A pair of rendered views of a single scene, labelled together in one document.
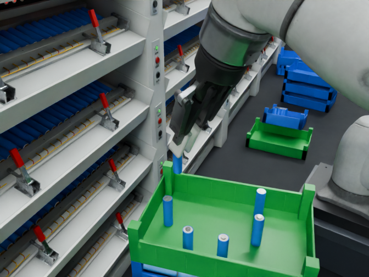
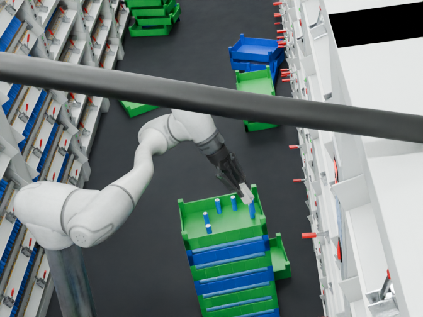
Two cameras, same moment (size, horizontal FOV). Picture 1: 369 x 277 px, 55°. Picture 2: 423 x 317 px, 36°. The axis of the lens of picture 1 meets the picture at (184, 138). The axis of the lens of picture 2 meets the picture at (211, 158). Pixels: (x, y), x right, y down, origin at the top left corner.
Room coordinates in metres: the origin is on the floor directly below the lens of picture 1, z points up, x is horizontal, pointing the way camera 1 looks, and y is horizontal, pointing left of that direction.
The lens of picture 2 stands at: (2.21, -0.57, 2.10)
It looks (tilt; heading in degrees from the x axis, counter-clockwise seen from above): 36 degrees down; 164
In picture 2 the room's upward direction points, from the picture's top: 11 degrees counter-clockwise
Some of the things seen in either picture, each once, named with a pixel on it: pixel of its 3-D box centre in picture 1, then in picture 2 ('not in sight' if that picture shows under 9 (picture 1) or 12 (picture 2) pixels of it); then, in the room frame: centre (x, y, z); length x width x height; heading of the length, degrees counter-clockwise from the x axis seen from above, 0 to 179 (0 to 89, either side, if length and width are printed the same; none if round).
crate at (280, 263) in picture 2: not in sight; (252, 261); (0.29, 0.07, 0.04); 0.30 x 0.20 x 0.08; 75
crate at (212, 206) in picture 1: (226, 221); (221, 216); (0.47, -0.08, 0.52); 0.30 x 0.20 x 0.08; 74
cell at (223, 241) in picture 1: (222, 250); (218, 205); (0.41, -0.06, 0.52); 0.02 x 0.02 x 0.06
